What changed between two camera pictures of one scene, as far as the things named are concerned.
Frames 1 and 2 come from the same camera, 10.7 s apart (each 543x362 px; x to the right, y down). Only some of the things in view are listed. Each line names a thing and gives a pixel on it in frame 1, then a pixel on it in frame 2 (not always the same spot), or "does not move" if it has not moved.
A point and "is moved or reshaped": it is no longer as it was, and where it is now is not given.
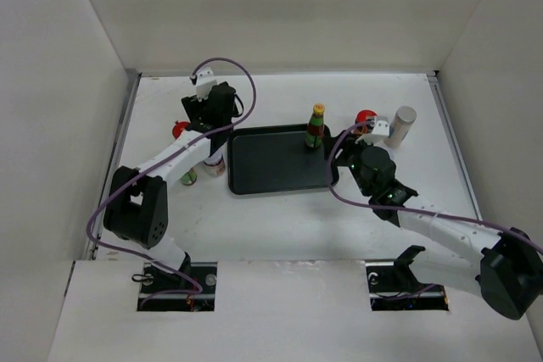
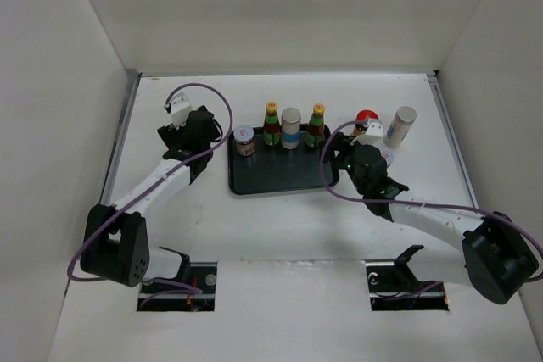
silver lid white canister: x=405 y=118 does not move
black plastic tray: x=271 y=158 does not move
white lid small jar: x=215 y=164 → x=245 y=144
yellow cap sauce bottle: x=189 y=177 is moved or reshaped
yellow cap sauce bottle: x=316 y=127 does not move
